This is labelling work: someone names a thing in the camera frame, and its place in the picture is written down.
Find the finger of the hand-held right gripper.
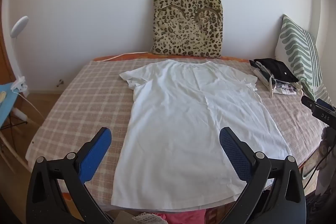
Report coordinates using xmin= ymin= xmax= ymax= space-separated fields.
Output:
xmin=301 ymin=96 xmax=319 ymax=110
xmin=316 ymin=98 xmax=336 ymax=111

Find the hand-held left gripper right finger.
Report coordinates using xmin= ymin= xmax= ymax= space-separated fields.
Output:
xmin=219 ymin=126 xmax=307 ymax=224

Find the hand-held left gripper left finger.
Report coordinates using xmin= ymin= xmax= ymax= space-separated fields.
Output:
xmin=26 ymin=127 xmax=113 ymax=224

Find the white t-shirt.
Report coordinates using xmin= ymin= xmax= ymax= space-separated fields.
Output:
xmin=111 ymin=59 xmax=293 ymax=214

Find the person's right hand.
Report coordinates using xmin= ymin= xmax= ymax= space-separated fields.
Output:
xmin=321 ymin=126 xmax=336 ymax=161

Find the green striped pillow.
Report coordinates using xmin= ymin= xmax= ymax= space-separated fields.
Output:
xmin=274 ymin=14 xmax=328 ymax=102

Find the plaid blanket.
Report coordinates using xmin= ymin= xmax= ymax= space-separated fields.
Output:
xmin=26 ymin=58 xmax=328 ymax=211

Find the folded light garment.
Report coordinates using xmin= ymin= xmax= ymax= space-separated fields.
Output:
xmin=249 ymin=60 xmax=273 ymax=88

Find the pink cloth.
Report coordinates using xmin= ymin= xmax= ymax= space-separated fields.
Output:
xmin=157 ymin=210 xmax=210 ymax=224

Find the light blue chair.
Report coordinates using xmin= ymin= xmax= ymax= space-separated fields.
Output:
xmin=0 ymin=84 xmax=29 ymax=135

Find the leopard print cushion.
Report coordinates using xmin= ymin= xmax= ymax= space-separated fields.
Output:
xmin=152 ymin=0 xmax=223 ymax=59

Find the white clamp desk lamp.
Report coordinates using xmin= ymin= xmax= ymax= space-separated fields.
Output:
xmin=10 ymin=16 xmax=29 ymax=96

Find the white cord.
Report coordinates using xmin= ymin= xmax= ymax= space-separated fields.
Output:
xmin=101 ymin=51 xmax=154 ymax=62

